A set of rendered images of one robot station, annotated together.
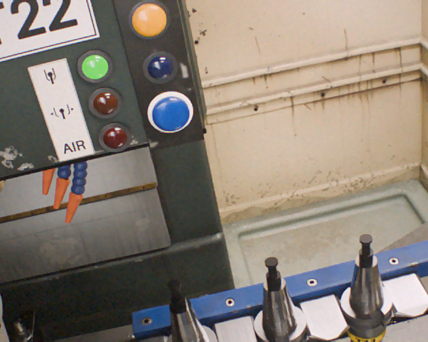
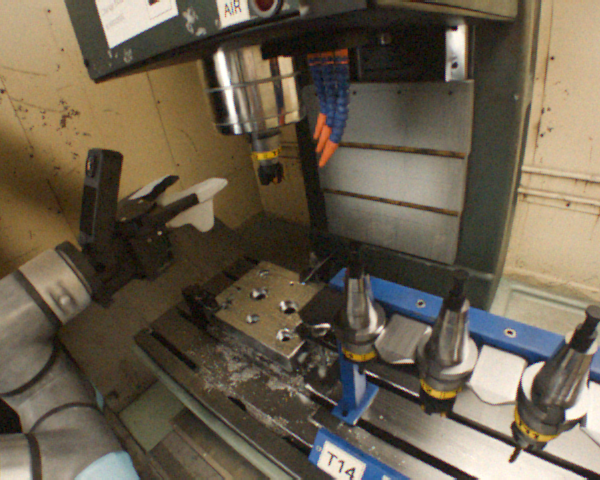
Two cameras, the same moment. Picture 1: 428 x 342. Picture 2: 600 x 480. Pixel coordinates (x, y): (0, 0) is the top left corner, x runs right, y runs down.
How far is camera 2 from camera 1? 40 cm
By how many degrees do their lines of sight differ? 39
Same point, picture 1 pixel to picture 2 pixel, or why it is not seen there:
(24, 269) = (355, 233)
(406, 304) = not seen: outside the picture
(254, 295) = not seen: hidden behind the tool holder
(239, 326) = (412, 329)
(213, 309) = (402, 300)
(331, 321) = (500, 383)
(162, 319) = not seen: hidden behind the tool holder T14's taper
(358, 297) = (545, 378)
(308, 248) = (556, 325)
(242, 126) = (551, 214)
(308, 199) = (576, 292)
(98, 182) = (419, 194)
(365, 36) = not seen: outside the picture
